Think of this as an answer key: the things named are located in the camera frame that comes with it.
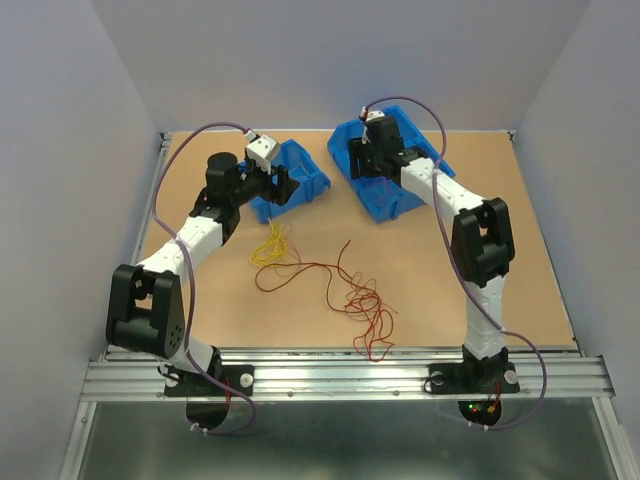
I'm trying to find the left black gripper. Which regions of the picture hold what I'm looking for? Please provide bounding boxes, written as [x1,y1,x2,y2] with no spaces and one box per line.
[230,156,299,207]

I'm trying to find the small blue plastic bin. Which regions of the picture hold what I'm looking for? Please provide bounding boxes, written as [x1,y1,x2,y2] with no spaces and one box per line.
[249,139,331,224]

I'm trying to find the yellow wires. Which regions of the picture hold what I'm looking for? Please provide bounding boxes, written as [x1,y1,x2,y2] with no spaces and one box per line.
[249,219,294,266]

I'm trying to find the red wires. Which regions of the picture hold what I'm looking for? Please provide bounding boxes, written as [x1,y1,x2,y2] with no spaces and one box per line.
[254,239,399,362]

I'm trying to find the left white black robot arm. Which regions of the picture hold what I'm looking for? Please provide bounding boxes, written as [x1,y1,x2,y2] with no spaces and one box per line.
[105,152,300,394]

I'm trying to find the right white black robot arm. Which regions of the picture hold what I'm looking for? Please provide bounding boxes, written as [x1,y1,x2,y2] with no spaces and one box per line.
[348,111,515,395]

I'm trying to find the large blue divided bin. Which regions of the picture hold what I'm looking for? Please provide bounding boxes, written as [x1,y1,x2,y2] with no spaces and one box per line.
[327,105,438,223]

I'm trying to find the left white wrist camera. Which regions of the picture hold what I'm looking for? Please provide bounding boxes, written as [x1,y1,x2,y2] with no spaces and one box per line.
[245,132,281,174]

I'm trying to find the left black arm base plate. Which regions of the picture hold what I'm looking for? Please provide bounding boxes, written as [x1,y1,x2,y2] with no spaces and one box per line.
[157,364,255,398]

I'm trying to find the aluminium extrusion rail frame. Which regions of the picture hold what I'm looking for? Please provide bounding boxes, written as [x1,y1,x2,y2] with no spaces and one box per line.
[63,131,639,479]

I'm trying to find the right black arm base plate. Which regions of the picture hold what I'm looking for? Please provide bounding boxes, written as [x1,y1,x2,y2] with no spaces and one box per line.
[423,363,521,396]

